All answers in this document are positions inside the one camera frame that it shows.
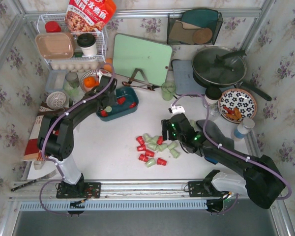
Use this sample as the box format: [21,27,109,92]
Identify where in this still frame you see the striped orange cloth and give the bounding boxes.
[22,102,65,161]

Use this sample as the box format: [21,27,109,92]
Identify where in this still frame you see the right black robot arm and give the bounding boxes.
[161,114,287,209]

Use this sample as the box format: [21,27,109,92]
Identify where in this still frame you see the beige food container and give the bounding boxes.
[35,32,75,60]

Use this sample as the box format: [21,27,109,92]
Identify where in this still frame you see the small white colander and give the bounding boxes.
[46,91,66,110]

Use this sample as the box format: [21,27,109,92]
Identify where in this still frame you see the black frying pan with lid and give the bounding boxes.
[191,46,272,101]

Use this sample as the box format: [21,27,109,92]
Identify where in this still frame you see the black mesh organizer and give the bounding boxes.
[167,8,223,45]

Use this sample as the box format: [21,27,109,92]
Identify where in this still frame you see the fruit bowl plate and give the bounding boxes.
[80,69,112,93]

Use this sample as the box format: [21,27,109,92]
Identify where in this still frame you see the green capsule bottom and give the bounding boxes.
[146,158,156,168]

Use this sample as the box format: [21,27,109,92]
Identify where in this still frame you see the black lid jar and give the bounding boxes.
[203,86,222,108]

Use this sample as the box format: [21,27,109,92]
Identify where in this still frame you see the egg tray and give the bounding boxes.
[50,61,100,72]

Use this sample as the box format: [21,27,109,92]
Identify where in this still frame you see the teal storage basket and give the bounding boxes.
[96,87,139,121]

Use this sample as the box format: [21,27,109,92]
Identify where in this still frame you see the red snack bag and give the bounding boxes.
[64,0,117,32]

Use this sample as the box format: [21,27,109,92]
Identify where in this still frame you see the green tinted glass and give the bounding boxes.
[63,72,80,98]

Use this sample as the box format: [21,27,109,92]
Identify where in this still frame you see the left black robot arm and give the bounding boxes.
[37,76,117,194]

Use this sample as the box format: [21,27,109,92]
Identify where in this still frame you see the white bottle silver cap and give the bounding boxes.
[231,118,255,141]

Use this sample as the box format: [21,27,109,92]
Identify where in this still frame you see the green glass cup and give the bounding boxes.
[161,81,176,101]

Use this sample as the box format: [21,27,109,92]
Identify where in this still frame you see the red lid jar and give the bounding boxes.
[45,21,61,33]

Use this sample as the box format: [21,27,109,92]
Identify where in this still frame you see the white cup black lid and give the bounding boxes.
[77,33,97,56]

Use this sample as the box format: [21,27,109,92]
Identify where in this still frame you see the mint green cutting board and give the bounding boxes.
[113,33,173,86]

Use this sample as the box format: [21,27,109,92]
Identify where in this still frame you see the white wire rack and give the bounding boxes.
[36,13,108,63]

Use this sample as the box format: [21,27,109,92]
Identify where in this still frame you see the green capsule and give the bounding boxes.
[170,148,180,159]
[105,106,112,113]
[190,120,197,127]
[146,158,156,168]

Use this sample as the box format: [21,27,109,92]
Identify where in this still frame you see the red capsule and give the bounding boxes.
[117,97,126,105]
[156,158,167,166]
[138,154,149,163]
[129,102,136,109]
[101,110,108,117]

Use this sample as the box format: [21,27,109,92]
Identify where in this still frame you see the blue floral plate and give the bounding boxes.
[218,88,257,123]

